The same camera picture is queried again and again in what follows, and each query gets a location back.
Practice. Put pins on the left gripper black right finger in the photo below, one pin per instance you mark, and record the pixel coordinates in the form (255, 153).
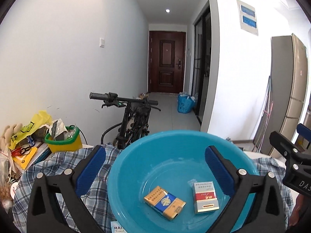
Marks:
(266, 213)

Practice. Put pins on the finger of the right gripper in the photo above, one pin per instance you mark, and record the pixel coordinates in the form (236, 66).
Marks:
(284, 146)
(305, 133)

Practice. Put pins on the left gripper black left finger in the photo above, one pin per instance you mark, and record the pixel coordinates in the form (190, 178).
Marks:
(44, 213)

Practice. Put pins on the person's right hand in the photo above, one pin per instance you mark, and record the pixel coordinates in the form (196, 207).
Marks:
(294, 218)

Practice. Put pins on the folded drying rack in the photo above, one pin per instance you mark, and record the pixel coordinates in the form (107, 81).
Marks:
(265, 117)

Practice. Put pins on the beige refrigerator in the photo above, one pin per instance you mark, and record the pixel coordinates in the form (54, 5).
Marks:
(289, 73)

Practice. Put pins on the red white cigarette pack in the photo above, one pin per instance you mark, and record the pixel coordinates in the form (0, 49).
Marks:
(204, 197)

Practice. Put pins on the blue plaid shirt cloth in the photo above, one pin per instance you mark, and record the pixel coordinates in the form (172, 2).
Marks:
(96, 200)

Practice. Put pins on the yellow book stack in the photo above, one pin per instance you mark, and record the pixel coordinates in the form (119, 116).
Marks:
(33, 155)

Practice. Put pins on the white blue Rainbow box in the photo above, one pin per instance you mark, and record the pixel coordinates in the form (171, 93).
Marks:
(117, 228)

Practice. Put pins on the yellow green plastic basket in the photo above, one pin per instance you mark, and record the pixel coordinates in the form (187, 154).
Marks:
(73, 143)

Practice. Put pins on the gold blue cigarette pack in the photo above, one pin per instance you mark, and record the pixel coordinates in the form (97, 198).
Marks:
(165, 203)

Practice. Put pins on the beige plush toy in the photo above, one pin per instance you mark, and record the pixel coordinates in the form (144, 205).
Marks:
(7, 134)

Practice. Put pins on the yellow plastic bag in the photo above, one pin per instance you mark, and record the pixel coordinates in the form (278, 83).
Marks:
(38, 120)

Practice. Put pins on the blue plastic basin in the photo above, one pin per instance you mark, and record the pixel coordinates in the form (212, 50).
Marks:
(173, 160)

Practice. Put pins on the blue laundry basket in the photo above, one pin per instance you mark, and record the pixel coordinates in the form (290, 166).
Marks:
(185, 103)

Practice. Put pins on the black folding bicycle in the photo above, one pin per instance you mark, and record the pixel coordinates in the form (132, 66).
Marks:
(135, 122)

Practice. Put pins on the white electrical panel box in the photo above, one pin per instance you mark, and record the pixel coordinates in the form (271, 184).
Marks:
(248, 20)

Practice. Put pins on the black framed glass door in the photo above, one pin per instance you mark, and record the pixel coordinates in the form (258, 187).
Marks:
(201, 62)

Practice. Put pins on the dark brown entrance door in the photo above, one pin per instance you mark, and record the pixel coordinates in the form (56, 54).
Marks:
(166, 61)

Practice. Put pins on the white wall switch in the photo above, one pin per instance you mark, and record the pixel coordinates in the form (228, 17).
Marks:
(102, 42)

